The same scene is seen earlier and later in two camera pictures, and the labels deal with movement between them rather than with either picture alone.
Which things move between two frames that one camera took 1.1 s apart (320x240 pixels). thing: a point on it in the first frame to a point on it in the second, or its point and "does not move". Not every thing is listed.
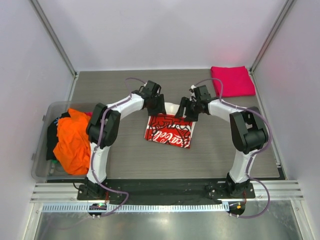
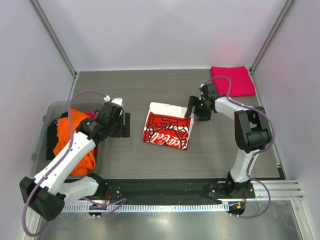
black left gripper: [160, 106] to [124, 131]
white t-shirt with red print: [167, 128] does not move
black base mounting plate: [164, 191] does not move
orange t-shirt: [72, 149] does not move
